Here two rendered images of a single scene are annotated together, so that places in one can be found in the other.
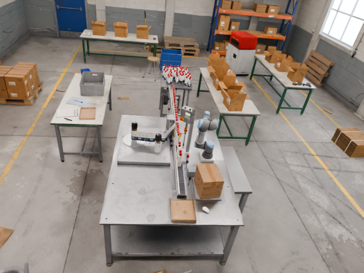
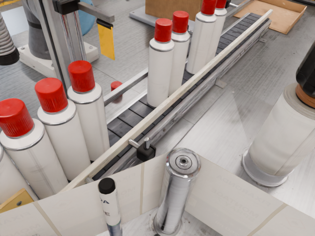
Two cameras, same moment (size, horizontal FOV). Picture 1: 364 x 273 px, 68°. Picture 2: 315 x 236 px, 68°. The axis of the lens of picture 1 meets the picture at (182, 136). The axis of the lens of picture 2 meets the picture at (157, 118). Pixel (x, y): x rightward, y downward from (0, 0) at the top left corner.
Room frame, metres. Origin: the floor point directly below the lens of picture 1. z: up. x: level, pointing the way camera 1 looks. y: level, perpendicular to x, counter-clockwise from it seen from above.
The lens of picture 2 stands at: (3.18, 0.31, 1.28)
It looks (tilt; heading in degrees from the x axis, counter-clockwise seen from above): 47 degrees down; 222
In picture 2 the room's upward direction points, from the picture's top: 6 degrees clockwise
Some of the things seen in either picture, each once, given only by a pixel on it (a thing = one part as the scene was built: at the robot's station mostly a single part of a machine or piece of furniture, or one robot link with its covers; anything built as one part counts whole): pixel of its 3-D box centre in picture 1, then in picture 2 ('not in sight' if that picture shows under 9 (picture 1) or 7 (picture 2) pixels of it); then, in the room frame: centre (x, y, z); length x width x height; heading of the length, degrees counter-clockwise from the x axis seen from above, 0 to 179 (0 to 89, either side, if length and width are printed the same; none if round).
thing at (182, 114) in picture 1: (187, 115); not in sight; (3.07, -0.03, 1.38); 0.17 x 0.10 x 0.19; 64
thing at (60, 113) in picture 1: (66, 114); not in sight; (3.55, 1.84, 0.81); 0.38 x 0.36 x 0.02; 12
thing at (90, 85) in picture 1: (92, 83); not in sight; (4.54, 1.77, 0.91); 0.60 x 0.40 x 0.22; 15
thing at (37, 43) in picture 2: (207, 153); (52, 32); (2.93, -0.38, 0.92); 0.15 x 0.15 x 0.10
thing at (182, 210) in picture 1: (182, 209); (270, 11); (1.97, -0.12, 0.85); 0.30 x 0.26 x 0.04; 9
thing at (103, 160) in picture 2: (176, 162); (211, 65); (2.66, 0.03, 0.91); 1.07 x 0.01 x 0.02; 9
